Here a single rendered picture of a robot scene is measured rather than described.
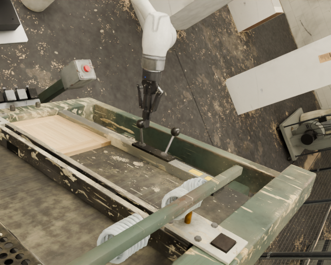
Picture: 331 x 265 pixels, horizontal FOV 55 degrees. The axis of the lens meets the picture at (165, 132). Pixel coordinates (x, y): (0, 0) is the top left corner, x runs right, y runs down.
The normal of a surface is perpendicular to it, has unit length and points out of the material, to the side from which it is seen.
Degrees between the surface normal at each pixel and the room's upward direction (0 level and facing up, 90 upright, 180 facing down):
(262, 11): 90
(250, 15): 90
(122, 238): 56
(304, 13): 90
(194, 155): 90
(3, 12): 2
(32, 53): 0
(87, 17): 0
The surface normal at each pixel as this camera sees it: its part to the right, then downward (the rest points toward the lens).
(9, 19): 0.73, -0.23
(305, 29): -0.59, 0.29
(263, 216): 0.14, -0.93
